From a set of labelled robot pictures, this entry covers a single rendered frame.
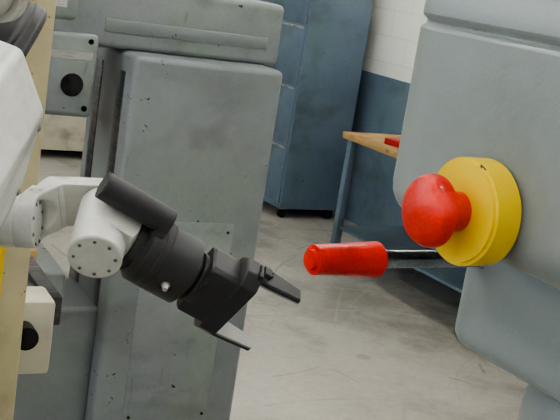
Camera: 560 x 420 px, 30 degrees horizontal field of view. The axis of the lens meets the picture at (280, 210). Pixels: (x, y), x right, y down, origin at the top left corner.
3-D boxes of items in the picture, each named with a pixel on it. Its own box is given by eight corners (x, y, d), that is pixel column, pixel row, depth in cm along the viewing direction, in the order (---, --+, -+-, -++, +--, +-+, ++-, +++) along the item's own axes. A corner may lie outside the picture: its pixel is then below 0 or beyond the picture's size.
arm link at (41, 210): (127, 263, 126) (15, 258, 126) (136, 218, 133) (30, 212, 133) (124, 222, 122) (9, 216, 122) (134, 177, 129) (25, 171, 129)
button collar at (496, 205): (482, 281, 55) (505, 171, 54) (415, 247, 60) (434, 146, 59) (511, 280, 56) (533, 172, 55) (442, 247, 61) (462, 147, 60)
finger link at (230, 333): (252, 334, 140) (214, 312, 137) (251, 351, 137) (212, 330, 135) (245, 341, 140) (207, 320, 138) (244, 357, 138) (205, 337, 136)
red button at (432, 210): (430, 257, 55) (445, 183, 54) (387, 235, 58) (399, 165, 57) (478, 257, 56) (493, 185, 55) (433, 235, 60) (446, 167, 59)
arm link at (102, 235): (132, 311, 127) (51, 267, 123) (143, 254, 135) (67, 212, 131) (185, 255, 121) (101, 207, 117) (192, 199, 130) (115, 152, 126)
